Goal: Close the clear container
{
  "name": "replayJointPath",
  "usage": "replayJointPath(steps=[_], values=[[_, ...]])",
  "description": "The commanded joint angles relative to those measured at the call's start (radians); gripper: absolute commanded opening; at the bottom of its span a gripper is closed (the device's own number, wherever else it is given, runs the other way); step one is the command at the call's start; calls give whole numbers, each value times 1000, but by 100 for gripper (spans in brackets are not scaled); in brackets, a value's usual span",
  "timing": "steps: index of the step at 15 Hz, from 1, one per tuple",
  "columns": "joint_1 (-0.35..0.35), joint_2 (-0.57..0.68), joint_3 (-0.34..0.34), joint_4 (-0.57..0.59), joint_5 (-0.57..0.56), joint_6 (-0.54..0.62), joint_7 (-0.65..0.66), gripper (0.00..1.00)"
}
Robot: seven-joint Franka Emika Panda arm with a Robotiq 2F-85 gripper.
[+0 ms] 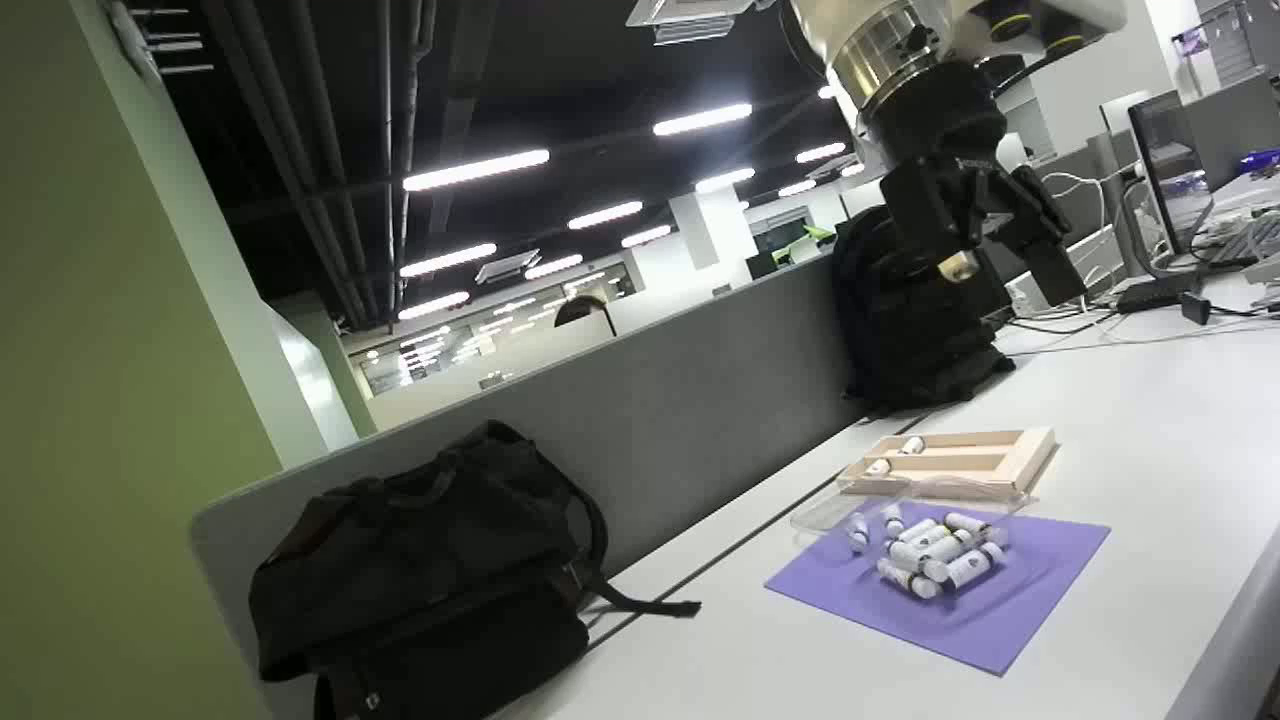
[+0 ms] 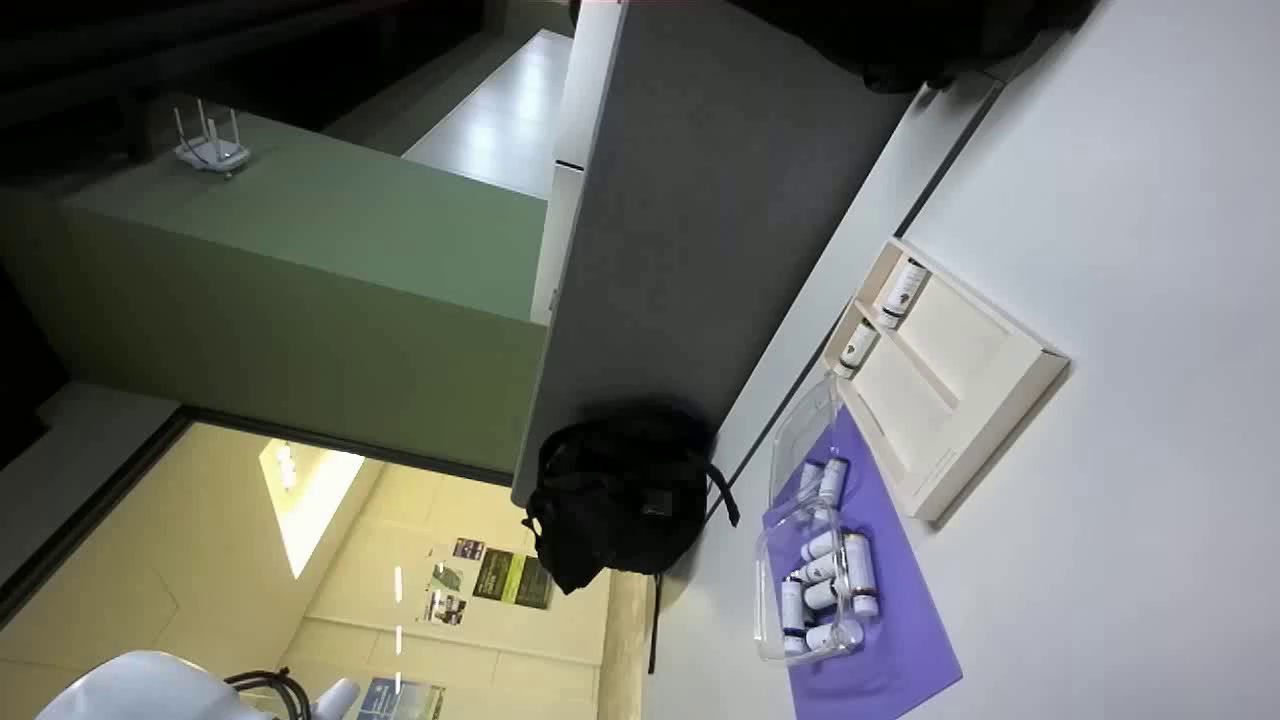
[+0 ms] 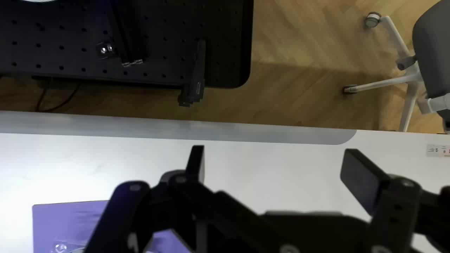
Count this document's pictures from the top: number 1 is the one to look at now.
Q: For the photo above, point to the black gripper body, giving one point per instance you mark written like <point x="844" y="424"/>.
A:
<point x="953" y="193"/>

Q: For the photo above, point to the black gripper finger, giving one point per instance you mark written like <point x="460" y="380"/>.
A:
<point x="1049" y="252"/>
<point x="953" y="263"/>

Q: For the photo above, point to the clear plastic clamshell container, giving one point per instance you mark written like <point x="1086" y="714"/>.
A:
<point x="820" y="513"/>

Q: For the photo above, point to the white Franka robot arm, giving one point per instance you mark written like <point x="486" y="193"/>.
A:
<point x="932" y="113"/>

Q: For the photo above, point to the grey computer box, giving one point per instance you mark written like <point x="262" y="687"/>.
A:
<point x="1120" y="203"/>

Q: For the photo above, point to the black bag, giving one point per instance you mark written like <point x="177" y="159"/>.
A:
<point x="907" y="345"/>

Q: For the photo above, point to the fluorescent ceiling light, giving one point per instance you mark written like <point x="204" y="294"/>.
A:
<point x="826" y="93"/>
<point x="820" y="152"/>
<point x="450" y="263"/>
<point x="435" y="305"/>
<point x="646" y="238"/>
<point x="724" y="177"/>
<point x="606" y="212"/>
<point x="553" y="267"/>
<point x="479" y="168"/>
<point x="700" y="117"/>

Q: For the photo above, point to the black power adapter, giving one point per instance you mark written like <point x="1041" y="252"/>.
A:
<point x="1199" y="310"/>

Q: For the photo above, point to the computer monitor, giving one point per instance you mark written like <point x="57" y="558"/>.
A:
<point x="1182" y="160"/>

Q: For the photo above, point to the wooden tray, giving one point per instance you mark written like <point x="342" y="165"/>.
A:
<point x="1023" y="460"/>

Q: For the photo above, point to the white bottle black band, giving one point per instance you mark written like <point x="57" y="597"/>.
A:
<point x="962" y="523"/>

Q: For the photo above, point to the white bottle plain label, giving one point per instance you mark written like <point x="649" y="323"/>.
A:
<point x="940" y="551"/>

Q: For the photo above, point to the grey desk divider panel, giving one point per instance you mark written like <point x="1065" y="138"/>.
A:
<point x="693" y="412"/>

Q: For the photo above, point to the ceiling air vent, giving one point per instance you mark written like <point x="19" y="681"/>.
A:
<point x="693" y="17"/>

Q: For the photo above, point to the long white bottle dark band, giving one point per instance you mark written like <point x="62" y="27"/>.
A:
<point x="923" y="586"/>

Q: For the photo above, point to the purple mat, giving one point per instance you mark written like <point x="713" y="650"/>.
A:
<point x="1041" y="603"/>

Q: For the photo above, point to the black office chair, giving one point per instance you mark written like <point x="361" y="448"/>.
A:
<point x="587" y="314"/>

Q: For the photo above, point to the black backpack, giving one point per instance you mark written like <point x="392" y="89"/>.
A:
<point x="427" y="574"/>

